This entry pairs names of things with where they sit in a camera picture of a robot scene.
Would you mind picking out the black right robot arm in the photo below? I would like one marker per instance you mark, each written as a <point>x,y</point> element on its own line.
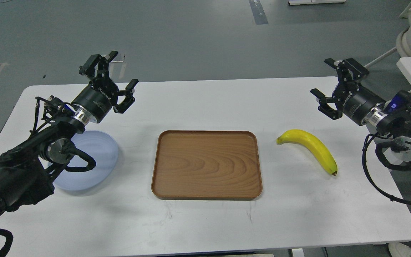
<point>391,121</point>

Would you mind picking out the light blue plate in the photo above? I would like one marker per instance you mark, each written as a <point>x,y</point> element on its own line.
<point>103,149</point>

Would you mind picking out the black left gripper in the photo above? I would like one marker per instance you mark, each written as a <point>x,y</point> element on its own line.
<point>98,97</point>

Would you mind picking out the yellow banana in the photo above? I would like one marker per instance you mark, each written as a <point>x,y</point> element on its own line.
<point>314,145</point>

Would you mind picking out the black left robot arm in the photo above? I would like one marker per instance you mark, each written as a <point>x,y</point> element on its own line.
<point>28,170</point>

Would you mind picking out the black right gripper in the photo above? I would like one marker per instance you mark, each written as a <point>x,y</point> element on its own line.
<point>351,99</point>

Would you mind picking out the white board on floor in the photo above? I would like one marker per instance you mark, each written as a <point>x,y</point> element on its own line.
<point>313,2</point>

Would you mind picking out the brown wooden tray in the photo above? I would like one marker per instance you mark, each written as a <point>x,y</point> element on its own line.
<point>207,165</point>

